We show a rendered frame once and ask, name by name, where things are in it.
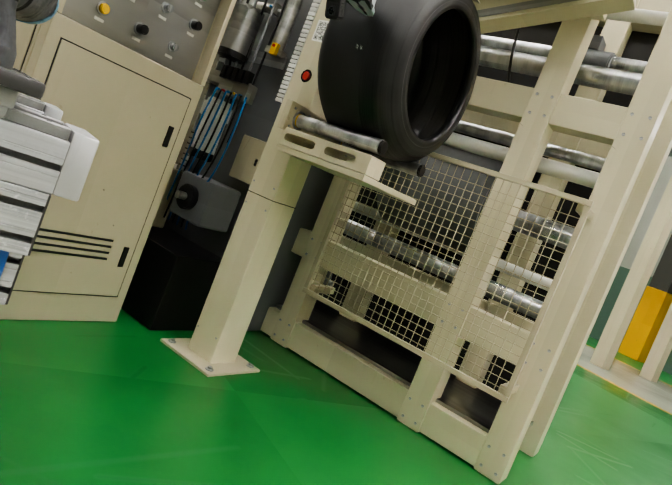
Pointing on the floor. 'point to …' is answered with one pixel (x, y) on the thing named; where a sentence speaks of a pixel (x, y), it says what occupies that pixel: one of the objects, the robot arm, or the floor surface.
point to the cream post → (259, 224)
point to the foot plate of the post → (208, 362)
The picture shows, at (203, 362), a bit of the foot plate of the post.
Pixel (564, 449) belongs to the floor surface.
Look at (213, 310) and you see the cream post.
